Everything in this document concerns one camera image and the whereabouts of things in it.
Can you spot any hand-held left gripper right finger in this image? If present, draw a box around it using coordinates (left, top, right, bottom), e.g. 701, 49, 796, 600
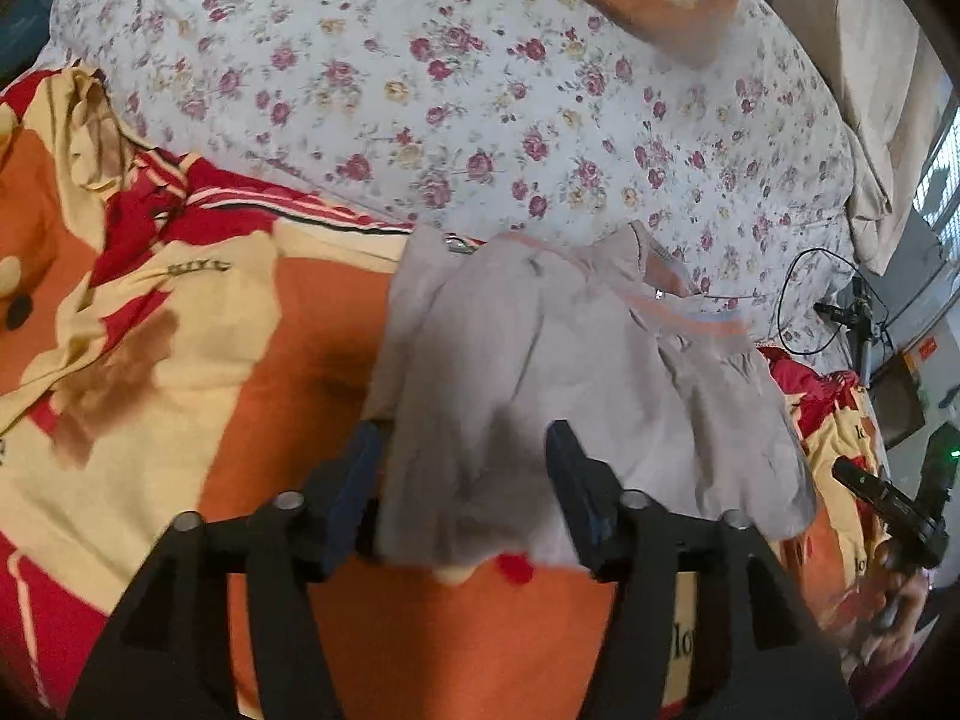
545, 420, 860, 720

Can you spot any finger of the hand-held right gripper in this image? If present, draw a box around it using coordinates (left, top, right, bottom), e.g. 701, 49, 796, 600
919, 424, 960, 511
831, 457, 942, 533

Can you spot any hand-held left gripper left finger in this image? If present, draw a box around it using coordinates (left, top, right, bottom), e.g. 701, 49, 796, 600
67, 420, 387, 720

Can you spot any person's right hand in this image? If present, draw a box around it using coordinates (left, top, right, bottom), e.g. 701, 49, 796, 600
840, 544, 942, 672

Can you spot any dark framed board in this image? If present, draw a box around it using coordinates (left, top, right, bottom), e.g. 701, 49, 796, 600
874, 356, 927, 447

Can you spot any orange yellow red printed bedsheet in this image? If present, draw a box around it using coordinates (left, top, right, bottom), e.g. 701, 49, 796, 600
0, 67, 901, 720

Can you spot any window grille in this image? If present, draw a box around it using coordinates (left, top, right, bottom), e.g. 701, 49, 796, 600
911, 112, 960, 230

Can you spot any white floral quilt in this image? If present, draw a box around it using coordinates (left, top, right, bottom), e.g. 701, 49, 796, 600
45, 0, 860, 350

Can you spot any beige pillow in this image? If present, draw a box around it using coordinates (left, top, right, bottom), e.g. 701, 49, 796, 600
772, 0, 927, 275

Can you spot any black cable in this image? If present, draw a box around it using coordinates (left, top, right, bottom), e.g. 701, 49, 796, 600
776, 247, 863, 357

